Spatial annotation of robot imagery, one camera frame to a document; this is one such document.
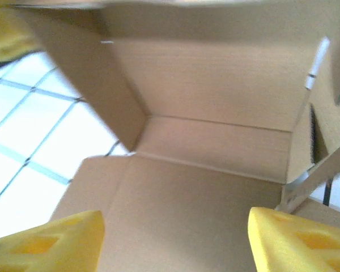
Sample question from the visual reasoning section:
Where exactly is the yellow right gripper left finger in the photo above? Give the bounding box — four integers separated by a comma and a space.
0, 210, 105, 272

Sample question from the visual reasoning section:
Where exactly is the brown cardboard box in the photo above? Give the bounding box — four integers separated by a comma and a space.
14, 0, 340, 272

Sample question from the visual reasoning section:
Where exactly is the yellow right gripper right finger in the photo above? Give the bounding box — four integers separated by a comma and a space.
248, 207, 340, 272

